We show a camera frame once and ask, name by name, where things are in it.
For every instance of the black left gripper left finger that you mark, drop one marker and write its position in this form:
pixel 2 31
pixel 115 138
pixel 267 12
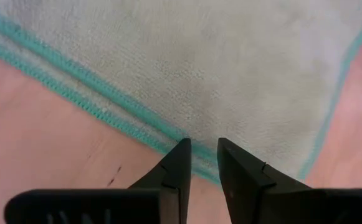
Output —
pixel 176 174

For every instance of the green microfiber towel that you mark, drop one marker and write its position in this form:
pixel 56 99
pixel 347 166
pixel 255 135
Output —
pixel 199 62

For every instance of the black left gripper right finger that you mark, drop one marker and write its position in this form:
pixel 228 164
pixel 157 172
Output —
pixel 243 180

